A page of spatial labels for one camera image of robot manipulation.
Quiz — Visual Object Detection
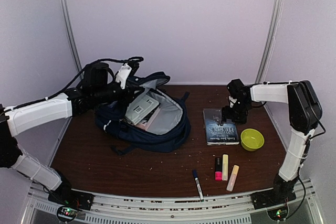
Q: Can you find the right aluminium frame post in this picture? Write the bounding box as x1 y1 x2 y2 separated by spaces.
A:
256 0 287 86

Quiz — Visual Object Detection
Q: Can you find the pale orange highlighter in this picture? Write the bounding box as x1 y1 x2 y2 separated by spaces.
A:
226 165 239 191

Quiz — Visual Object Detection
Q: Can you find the white grey booklet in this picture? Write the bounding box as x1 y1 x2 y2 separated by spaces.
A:
125 114 146 125

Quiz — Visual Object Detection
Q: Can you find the front aluminium rail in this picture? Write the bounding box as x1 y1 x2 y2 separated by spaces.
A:
19 179 327 223

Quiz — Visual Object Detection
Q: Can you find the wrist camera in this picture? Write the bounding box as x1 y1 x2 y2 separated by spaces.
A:
228 95 240 108
115 62 140 89

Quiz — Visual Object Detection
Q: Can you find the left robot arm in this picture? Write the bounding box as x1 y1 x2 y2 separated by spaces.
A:
1 57 143 205

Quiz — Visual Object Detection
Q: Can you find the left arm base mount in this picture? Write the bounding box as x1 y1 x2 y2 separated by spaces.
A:
48 190 94 223

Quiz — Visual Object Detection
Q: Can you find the blue capped whiteboard marker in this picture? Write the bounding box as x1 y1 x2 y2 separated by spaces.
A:
192 169 204 202

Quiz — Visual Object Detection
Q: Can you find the left aluminium frame post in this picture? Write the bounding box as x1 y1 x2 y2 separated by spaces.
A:
60 0 82 72

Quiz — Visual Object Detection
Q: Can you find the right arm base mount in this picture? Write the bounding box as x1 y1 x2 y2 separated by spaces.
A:
251 189 296 222

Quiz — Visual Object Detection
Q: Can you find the pale green notebook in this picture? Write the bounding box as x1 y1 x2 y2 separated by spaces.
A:
125 94 160 116

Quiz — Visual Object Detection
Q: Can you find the lime green plastic bowl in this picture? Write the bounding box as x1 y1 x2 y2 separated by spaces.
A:
240 129 265 152

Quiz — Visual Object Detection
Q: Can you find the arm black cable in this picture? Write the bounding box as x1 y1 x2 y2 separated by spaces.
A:
44 56 144 101
283 113 327 219

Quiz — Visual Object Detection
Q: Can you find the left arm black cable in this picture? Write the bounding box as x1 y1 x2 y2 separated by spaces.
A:
44 56 144 101

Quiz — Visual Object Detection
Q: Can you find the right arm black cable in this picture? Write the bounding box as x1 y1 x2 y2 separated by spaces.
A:
283 113 327 219

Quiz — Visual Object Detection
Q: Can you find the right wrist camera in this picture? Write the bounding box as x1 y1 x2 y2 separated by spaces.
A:
228 95 240 108

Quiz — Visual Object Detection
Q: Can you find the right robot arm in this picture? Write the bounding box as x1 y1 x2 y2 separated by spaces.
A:
222 79 322 204

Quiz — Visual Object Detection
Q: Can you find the dark blue paperback book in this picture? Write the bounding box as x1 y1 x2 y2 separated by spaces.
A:
203 109 240 146

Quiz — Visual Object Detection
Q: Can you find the aluminium frame post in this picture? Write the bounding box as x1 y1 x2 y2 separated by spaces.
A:
256 0 287 86
60 0 82 72

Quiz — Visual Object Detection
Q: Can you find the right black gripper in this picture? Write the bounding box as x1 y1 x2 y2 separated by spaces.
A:
222 100 251 124

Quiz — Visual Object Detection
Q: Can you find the pink black highlighter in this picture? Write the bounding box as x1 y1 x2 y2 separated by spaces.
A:
215 157 222 181

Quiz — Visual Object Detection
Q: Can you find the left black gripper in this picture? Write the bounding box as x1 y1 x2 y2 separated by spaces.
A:
92 80 145 106

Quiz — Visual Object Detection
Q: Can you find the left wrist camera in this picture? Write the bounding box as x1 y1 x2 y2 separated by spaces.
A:
115 62 140 89

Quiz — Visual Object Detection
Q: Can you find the pink flower cover book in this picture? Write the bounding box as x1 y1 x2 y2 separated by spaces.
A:
136 108 161 131

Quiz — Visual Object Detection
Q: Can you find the yellow highlighter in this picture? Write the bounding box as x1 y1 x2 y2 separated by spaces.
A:
222 154 228 181

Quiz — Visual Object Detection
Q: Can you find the navy blue student backpack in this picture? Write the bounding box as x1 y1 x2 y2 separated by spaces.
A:
94 71 191 155

